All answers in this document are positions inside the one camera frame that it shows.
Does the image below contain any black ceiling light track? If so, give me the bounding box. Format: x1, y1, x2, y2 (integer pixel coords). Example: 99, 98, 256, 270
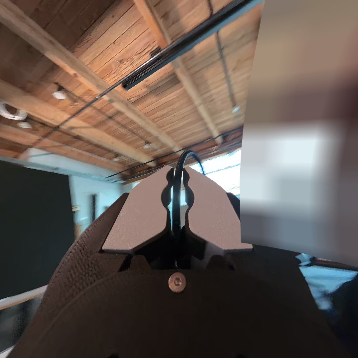
122, 0, 265, 90

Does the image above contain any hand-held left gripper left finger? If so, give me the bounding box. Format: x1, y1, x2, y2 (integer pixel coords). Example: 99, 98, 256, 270
101, 165, 175, 255

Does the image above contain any person's black printed shirt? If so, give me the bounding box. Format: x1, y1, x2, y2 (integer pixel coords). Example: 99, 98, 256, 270
322, 277, 358, 358

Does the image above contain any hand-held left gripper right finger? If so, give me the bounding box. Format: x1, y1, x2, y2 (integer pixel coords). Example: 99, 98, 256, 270
183, 166, 253, 255

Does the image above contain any black board on stand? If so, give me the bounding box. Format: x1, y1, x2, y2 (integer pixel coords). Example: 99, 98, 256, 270
0, 159, 75, 301

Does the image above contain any white cable coil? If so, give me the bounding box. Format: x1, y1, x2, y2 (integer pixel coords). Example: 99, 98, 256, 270
0, 102, 28, 121

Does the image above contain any thin black adapter cable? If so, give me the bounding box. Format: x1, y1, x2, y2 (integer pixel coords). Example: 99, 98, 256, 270
171, 150, 206, 237

